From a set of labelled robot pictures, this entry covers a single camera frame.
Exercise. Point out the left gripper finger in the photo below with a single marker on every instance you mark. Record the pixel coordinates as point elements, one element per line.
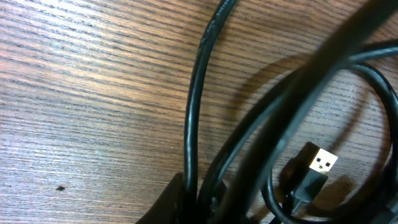
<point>167,208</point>

